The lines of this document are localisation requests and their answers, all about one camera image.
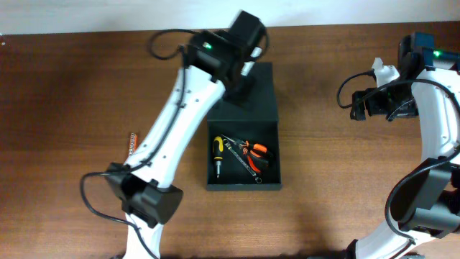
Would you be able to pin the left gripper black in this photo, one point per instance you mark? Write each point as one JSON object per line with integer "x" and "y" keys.
{"x": 244, "y": 96}

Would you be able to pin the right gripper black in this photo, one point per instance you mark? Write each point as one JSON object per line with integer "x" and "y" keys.
{"x": 372, "y": 106}

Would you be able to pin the dark green box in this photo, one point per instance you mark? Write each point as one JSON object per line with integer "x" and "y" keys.
{"x": 251, "y": 116}

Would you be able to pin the yellow black screwdriver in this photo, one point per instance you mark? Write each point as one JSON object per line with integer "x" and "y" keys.
{"x": 217, "y": 150}

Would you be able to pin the orange black long-nose pliers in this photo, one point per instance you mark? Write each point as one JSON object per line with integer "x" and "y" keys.
{"x": 248, "y": 147}

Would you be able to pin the small red cutting pliers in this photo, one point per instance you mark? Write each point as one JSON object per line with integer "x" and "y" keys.
{"x": 258, "y": 163}

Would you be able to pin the silver ratchet wrench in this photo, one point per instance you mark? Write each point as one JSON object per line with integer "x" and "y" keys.
{"x": 240, "y": 159}

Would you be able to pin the orange socket bit rail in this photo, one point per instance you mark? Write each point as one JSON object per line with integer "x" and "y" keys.
{"x": 132, "y": 143}

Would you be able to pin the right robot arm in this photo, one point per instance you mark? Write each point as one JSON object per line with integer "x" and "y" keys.
{"x": 423, "y": 205}

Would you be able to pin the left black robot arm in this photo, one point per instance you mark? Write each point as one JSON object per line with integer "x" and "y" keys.
{"x": 213, "y": 63}

